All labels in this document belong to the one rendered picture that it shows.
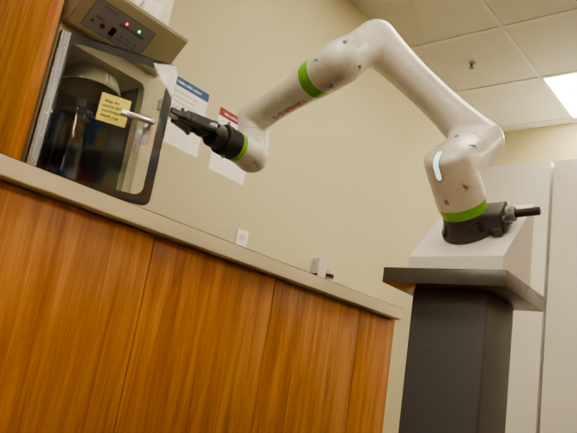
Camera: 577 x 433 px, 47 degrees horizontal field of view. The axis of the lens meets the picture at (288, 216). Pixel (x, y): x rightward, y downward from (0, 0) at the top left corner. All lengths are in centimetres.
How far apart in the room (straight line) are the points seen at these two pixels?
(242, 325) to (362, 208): 186
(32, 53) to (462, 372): 127
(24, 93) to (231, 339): 79
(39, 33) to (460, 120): 109
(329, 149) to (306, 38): 55
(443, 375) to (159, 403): 68
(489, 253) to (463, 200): 15
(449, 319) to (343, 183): 182
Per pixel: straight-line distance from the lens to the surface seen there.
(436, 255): 177
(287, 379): 196
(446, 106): 186
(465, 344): 167
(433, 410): 169
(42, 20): 175
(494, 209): 179
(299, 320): 198
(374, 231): 364
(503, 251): 171
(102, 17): 186
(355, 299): 217
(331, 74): 177
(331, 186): 333
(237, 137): 197
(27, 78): 168
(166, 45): 195
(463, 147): 173
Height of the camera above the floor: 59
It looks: 15 degrees up
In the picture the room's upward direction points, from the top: 9 degrees clockwise
